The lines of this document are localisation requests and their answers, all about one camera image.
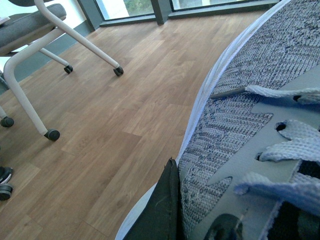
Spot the black shoe at edge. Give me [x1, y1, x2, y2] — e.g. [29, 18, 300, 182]
[0, 166, 14, 184]

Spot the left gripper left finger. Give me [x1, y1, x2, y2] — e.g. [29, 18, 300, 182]
[126, 158, 180, 240]

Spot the black caster wheel at edge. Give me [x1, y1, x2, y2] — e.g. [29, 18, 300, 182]
[0, 183, 13, 201]

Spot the grey sneaker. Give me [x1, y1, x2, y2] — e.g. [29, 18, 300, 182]
[116, 0, 320, 240]

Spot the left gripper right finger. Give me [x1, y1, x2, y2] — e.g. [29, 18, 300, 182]
[204, 213, 243, 240]

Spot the grey office chair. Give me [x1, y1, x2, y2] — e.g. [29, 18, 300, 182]
[0, 0, 124, 141]

